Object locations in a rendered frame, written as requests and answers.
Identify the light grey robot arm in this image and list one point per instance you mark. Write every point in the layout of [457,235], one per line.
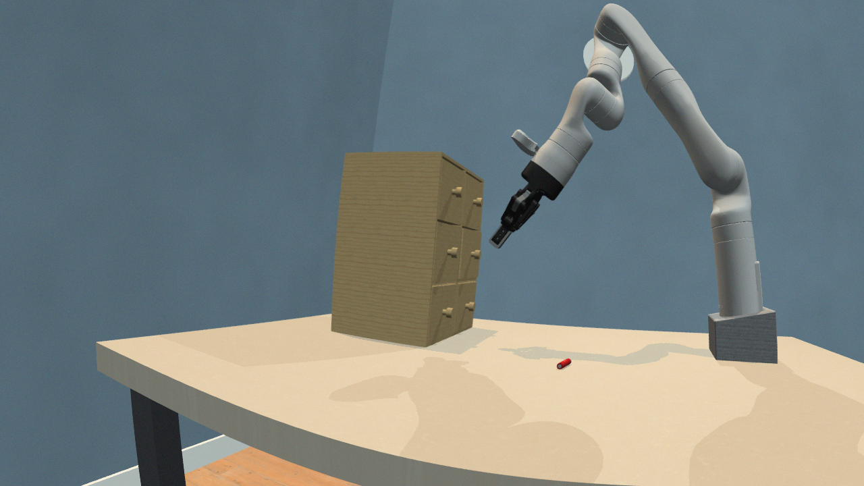
[719,167]

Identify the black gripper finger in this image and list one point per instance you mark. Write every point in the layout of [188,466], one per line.
[514,208]
[530,214]

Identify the brown chest of drawers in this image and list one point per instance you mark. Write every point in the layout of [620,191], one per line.
[385,245]

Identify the tan wooden drawer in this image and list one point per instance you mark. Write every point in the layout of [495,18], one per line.
[465,305]
[473,201]
[447,252]
[470,254]
[441,311]
[451,187]

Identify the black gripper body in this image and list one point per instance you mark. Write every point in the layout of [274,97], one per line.
[540,183]

